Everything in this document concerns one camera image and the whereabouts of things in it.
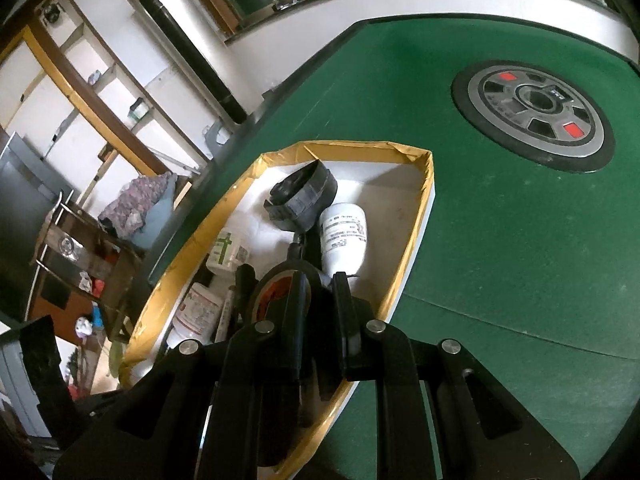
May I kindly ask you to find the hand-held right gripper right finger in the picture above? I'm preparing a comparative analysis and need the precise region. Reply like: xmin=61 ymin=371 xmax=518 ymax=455
xmin=331 ymin=271 xmax=581 ymax=480

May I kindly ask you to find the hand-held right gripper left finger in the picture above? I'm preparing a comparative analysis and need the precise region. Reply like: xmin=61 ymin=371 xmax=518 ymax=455
xmin=52 ymin=270 xmax=313 ymax=480

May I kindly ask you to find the tape roll orange core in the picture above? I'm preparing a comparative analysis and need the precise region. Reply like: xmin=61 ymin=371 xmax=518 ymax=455
xmin=245 ymin=265 xmax=331 ymax=341

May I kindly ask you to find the white bottle black print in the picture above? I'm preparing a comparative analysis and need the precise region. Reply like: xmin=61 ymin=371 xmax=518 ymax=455
xmin=318 ymin=202 xmax=368 ymax=277

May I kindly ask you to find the white bottle red label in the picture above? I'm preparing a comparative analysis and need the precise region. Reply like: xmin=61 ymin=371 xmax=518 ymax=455
xmin=167 ymin=282 xmax=226 ymax=348

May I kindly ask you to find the white bottle green label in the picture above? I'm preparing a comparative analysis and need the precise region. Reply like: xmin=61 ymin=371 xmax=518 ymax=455
xmin=205 ymin=230 xmax=251 ymax=276

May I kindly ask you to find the white foam box yellow tape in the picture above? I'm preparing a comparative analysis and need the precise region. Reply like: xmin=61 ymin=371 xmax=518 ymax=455
xmin=117 ymin=140 xmax=436 ymax=480

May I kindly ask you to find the black tape roll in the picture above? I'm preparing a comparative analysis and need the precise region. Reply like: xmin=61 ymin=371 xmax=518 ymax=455
xmin=262 ymin=159 xmax=337 ymax=233

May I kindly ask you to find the silver tipped pen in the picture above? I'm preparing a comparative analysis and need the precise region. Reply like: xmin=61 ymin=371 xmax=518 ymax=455
xmin=215 ymin=285 xmax=238 ymax=341

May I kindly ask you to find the metal trolley rack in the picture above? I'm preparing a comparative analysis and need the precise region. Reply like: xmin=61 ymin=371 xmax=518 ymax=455
xmin=30 ymin=190 xmax=146 ymax=341

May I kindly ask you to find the green felt mahjong table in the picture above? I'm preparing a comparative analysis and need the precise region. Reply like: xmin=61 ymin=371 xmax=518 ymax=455
xmin=145 ymin=15 xmax=640 ymax=480

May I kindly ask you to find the light blue cloth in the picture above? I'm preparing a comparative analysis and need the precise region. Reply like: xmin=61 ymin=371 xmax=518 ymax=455
xmin=132 ymin=195 xmax=178 ymax=251

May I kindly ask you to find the grey metal cabinet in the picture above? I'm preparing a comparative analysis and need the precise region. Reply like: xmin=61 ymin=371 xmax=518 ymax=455
xmin=0 ymin=130 xmax=71 ymax=311

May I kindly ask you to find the floral cloth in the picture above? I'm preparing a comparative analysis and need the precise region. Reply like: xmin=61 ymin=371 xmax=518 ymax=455
xmin=97 ymin=172 xmax=176 ymax=236

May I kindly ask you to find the round table control dial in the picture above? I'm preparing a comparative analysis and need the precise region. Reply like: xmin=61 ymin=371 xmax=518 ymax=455
xmin=451 ymin=60 xmax=617 ymax=172

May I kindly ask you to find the wooden shelf unit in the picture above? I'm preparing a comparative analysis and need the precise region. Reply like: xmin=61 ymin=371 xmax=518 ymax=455
xmin=0 ymin=0 xmax=216 ymax=196

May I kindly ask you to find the white standing air conditioner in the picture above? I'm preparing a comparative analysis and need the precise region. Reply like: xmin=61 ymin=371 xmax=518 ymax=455
xmin=125 ymin=0 xmax=251 ymax=123

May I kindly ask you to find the grey metal hook bracket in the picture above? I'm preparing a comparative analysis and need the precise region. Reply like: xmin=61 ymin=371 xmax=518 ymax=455
xmin=202 ymin=120 xmax=233 ymax=148

